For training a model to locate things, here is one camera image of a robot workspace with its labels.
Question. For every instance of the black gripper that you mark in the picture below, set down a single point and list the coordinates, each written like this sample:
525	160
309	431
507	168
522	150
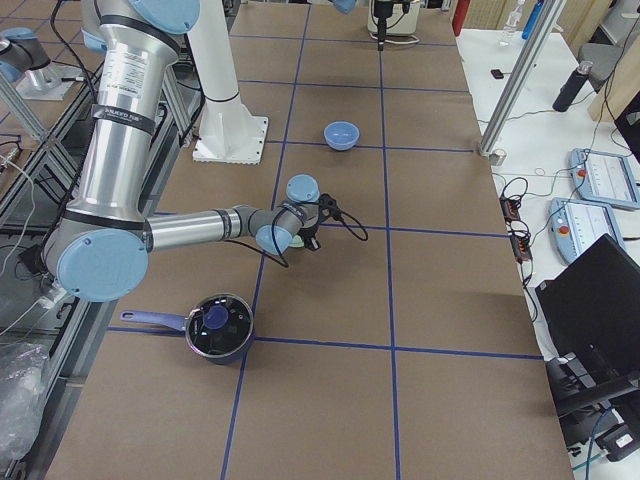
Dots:
381	20
308	234

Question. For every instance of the green bowl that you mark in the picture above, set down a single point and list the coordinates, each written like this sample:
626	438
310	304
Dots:
297	242

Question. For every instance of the blue bowl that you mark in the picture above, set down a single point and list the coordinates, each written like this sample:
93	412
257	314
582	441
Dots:
341	135

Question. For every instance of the cream white toaster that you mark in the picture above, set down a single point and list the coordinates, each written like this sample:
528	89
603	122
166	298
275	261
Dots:
399	24

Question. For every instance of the dark blue saucepan with lid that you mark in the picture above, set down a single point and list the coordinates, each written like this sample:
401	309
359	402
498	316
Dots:
220	328

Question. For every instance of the clear plastic water bottle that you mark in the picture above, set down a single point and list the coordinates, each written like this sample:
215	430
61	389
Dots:
511	24

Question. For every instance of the upper black orange adapter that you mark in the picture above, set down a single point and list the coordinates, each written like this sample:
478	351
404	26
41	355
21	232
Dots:
510	209

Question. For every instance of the black orange adapter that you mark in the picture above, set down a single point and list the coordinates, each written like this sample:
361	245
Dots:
510	209
520	247

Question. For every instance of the black water bottle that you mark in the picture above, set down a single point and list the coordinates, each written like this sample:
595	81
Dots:
572	86

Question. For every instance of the lower black orange adapter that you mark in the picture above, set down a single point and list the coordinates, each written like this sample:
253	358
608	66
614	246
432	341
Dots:
520	247

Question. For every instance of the grey office chair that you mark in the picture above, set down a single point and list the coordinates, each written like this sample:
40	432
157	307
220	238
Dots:
603	58

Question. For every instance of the near teach pendant tablet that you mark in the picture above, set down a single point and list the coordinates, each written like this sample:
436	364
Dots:
575	225

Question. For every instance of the teach pendant tablet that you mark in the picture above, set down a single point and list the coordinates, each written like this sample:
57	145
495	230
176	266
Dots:
575	225
604	177

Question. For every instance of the far teach pendant tablet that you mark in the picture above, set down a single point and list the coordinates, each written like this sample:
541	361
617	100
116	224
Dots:
604	177

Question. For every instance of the black laptop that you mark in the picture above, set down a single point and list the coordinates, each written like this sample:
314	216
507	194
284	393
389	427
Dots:
593	305

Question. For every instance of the black monitor stand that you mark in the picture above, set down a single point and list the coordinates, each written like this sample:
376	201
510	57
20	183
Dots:
574	389

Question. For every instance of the crumpled clear plastic bag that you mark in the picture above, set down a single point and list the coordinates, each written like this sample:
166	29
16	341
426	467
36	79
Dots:
24	384

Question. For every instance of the white central pedestal column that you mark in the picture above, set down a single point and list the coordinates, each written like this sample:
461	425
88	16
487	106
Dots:
228	132

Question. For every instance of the aluminium frame post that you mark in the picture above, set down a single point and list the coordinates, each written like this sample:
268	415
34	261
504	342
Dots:
524	65

